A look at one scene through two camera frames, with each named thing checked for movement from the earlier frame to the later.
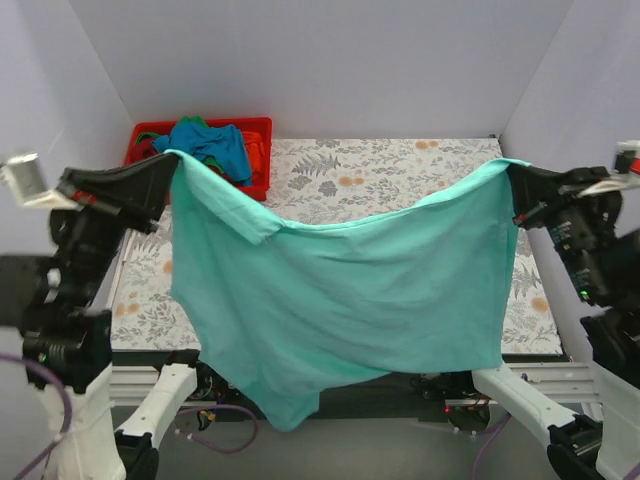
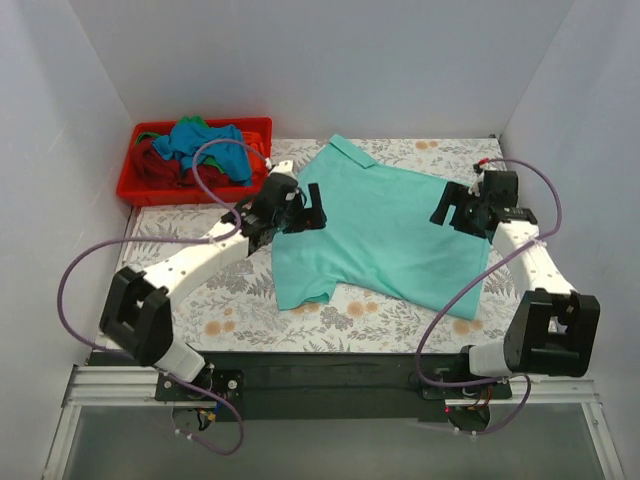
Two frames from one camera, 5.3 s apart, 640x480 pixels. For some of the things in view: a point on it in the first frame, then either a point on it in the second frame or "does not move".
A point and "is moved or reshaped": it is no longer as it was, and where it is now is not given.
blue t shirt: (222, 146) does not move
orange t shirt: (255, 149) does not move
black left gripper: (107, 198) → (300, 216)
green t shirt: (197, 120) does not move
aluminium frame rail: (129, 386) does not move
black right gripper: (542, 201) → (460, 212)
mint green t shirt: (292, 312) is moved or reshaped
